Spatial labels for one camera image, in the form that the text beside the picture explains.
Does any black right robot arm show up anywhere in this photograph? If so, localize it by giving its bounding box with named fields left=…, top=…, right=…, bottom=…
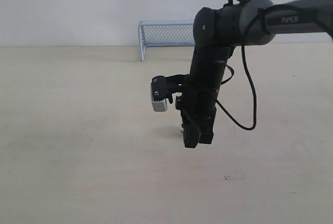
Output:
left=176, top=0, right=332, bottom=148

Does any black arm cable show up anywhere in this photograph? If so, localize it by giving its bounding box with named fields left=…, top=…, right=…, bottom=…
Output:
left=179, top=0, right=258, bottom=138

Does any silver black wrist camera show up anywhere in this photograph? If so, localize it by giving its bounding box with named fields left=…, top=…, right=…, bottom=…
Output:
left=150, top=75, right=173, bottom=112

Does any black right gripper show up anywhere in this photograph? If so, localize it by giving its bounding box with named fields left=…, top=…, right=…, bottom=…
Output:
left=175, top=83, right=218, bottom=148

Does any white miniature soccer goal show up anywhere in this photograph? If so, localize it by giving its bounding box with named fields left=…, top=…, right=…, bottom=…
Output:
left=137, top=20, right=195, bottom=61

